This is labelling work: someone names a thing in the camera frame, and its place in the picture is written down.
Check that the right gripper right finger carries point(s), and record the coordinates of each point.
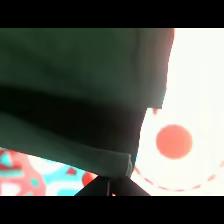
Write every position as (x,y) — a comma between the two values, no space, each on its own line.
(126,188)

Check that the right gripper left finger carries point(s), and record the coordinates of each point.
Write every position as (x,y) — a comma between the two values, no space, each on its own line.
(96,188)

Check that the dark green T-shirt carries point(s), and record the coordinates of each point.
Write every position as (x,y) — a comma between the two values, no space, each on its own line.
(76,100)

